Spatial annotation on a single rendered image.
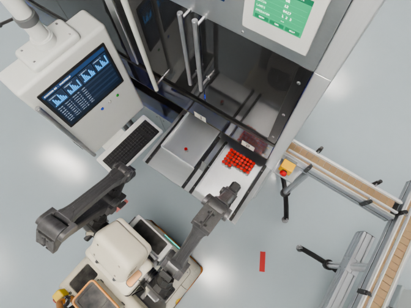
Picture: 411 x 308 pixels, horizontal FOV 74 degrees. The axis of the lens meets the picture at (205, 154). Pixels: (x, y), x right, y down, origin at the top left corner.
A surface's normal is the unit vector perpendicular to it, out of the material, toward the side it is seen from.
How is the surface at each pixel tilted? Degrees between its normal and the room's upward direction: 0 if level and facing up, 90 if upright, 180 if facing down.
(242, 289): 0
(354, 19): 90
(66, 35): 0
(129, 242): 42
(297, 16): 90
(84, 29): 0
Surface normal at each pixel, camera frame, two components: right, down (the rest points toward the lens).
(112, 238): 0.41, -0.74
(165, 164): -0.04, -0.35
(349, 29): -0.57, 0.78
